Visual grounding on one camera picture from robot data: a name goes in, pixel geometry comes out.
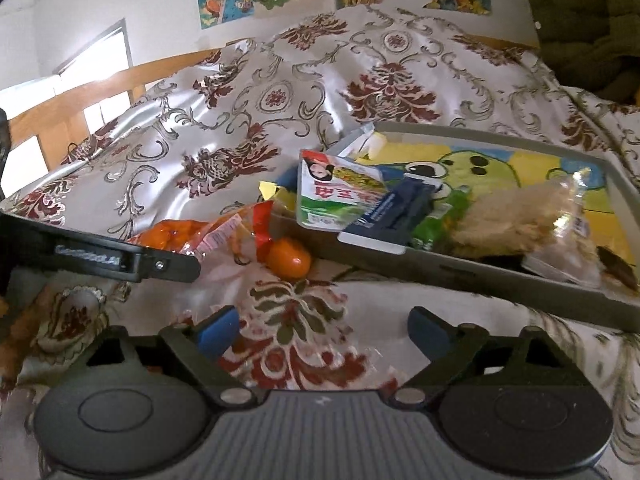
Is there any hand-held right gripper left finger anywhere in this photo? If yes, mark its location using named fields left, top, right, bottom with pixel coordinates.
left=82, top=304, right=255, bottom=406

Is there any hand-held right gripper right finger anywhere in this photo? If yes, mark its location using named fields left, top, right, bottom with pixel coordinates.
left=394, top=305, right=568, bottom=406

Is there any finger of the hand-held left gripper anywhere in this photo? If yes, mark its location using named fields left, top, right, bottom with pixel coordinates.
left=0, top=211, right=202, bottom=284

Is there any orange snack bag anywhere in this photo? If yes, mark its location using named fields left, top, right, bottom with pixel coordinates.
left=127, top=201, right=312, bottom=280

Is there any grey tray with cartoon picture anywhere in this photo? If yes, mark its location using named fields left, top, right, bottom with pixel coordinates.
left=270, top=120, right=640, bottom=334

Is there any green snack tube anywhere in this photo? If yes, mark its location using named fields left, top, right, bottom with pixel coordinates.
left=410, top=189, right=472, bottom=254

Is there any dark blue snack packet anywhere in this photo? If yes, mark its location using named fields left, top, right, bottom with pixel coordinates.
left=339, top=172, right=437, bottom=257

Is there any rice crisp snack packet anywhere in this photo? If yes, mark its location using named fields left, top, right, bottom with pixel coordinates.
left=452, top=184, right=568, bottom=258
left=520, top=169, right=607, bottom=289

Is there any yellow foil snack packet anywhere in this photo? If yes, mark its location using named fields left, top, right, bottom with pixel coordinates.
left=257, top=179, right=302, bottom=212

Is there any green and white drink pouch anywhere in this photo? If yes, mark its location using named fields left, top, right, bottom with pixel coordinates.
left=295, top=149, right=390, bottom=232

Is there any dark brown jerky snack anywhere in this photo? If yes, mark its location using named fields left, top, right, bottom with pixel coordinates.
left=596, top=244, right=640, bottom=295

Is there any window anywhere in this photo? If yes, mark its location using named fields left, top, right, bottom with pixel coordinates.
left=0, top=18, right=135, bottom=111

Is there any floral printed blanket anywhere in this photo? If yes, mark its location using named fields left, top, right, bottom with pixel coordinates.
left=0, top=5, right=640, bottom=480

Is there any olive puffer jacket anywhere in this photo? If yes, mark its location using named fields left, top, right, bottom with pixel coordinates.
left=524, top=0, right=640, bottom=107

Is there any wooden bed frame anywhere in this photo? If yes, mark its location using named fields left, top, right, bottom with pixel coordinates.
left=0, top=35, right=540, bottom=187

